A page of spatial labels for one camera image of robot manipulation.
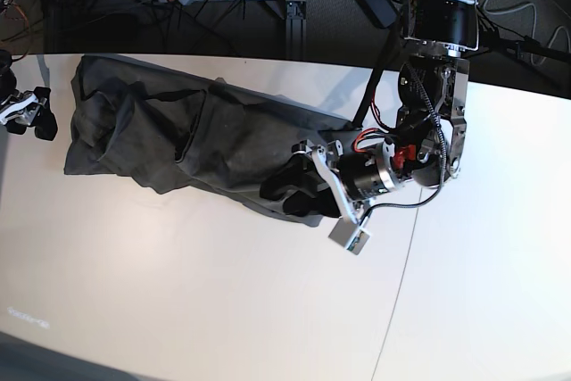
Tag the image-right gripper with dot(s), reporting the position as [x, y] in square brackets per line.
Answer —
[326, 181]

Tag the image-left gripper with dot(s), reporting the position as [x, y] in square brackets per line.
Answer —
[31, 107]

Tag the dark grey T-shirt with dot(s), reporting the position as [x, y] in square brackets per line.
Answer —
[167, 130]

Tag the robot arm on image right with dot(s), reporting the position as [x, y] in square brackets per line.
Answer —
[410, 123]

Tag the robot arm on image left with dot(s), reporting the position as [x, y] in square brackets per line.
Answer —
[8, 79]

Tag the black tripod stand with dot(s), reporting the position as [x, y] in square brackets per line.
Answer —
[491, 41]

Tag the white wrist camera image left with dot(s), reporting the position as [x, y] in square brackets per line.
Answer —
[352, 237]

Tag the aluminium frame post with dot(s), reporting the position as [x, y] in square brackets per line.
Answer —
[295, 29]

